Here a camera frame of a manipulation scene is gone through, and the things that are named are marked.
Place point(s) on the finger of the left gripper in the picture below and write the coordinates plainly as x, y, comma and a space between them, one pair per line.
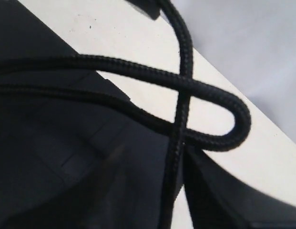
149, 7

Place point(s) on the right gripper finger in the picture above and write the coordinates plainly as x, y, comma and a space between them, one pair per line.
218, 200

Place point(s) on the black plastic carrying case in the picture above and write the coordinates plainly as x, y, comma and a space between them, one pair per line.
48, 145

